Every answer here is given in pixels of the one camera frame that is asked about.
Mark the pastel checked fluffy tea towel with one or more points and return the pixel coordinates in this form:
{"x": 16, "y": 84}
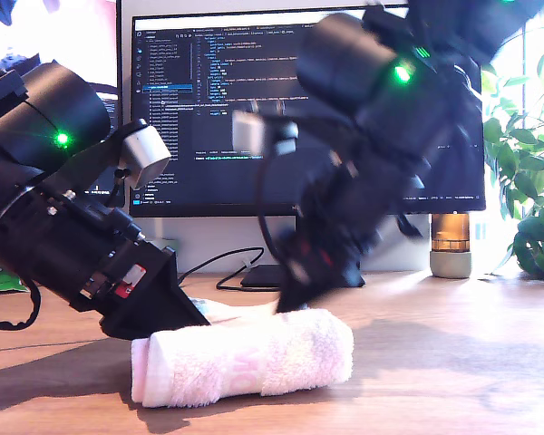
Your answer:
{"x": 245, "y": 362}

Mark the black Huawei monitor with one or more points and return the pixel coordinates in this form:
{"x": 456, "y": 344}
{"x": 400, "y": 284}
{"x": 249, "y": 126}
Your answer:
{"x": 217, "y": 181}

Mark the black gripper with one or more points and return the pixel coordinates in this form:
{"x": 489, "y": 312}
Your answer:
{"x": 72, "y": 244}
{"x": 344, "y": 213}

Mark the green leafy houseplant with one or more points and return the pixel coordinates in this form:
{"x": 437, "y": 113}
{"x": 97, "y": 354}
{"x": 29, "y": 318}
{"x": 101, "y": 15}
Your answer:
{"x": 526, "y": 172}

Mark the pale grey wrist camera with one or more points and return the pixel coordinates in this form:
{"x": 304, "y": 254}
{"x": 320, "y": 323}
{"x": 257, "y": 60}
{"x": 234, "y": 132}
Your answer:
{"x": 249, "y": 131}
{"x": 145, "y": 151}

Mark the amber glass lamp grey base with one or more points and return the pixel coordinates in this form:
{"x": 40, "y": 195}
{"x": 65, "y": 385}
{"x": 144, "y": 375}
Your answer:
{"x": 451, "y": 267}

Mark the black monitor stand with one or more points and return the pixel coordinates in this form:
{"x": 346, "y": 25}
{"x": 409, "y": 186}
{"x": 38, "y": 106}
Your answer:
{"x": 263, "y": 276}

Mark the black monitor with terminal windows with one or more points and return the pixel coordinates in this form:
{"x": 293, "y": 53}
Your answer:
{"x": 72, "y": 27}

